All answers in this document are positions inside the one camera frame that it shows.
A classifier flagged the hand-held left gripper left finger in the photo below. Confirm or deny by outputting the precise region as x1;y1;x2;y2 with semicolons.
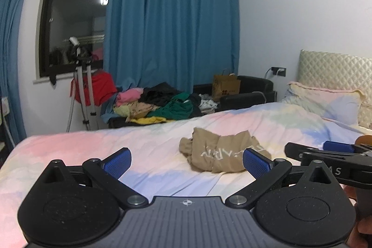
39;147;149;209

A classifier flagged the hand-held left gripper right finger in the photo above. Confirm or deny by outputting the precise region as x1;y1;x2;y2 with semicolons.
225;148;339;209

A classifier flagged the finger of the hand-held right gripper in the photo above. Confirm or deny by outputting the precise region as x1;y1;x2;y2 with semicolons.
284;142;324;162
323;141;357;154

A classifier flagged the tan printed garment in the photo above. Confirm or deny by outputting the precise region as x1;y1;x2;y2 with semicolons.
179;127;272;173

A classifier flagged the person's right hand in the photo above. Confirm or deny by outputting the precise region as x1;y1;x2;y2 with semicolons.
346;187;372;248

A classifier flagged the bed with pastel sheet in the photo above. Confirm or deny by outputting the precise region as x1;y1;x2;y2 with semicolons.
0;101;372;248

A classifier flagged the cream quilted pillow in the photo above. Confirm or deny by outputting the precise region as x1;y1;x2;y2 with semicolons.
357;97;372;129

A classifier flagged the pastel pillow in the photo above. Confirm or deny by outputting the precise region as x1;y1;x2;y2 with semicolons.
280;81;365;125

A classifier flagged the light blue cloth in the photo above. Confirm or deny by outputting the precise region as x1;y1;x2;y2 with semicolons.
100;85;128;123

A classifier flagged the pale yellow-green garment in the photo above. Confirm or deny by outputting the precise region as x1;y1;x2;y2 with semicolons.
113;104;131;118

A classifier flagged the yellow garment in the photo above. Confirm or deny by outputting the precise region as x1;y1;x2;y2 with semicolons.
126;116;167;124

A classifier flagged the beige crumpled garment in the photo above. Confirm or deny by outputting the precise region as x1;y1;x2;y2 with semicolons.
129;101;160;118

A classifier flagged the pink garment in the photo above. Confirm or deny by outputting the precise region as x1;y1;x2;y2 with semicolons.
116;88;144;106

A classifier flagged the cream quilted headboard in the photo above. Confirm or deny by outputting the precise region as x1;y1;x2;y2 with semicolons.
298;50;372;92

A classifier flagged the white patterned garment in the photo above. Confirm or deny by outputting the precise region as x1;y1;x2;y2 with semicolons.
199;94;217;115

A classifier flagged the red garment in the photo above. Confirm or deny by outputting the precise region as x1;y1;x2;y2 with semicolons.
70;71;117;106

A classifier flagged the garment steamer stand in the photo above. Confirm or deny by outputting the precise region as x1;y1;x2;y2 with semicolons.
66;36;99;131

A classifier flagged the green garment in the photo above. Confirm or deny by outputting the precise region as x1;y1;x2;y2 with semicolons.
147;92;194;121

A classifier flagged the black sofa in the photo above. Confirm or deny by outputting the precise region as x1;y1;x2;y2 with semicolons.
193;76;276;113

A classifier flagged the black garment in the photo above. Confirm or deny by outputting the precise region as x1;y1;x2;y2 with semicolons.
141;82;182;106

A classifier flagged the brown paper bag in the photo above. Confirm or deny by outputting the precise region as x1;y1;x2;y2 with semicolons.
212;69;241;102

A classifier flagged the dark grey garment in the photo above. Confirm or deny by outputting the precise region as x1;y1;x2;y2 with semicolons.
189;93;204;118

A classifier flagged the wide blue curtain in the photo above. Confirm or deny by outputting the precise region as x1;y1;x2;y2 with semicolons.
104;0;240;92

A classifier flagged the narrow blue curtain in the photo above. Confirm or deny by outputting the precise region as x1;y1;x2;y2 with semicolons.
0;0;40;138

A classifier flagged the dark framed window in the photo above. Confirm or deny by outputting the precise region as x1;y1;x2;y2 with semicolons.
33;0;114;84

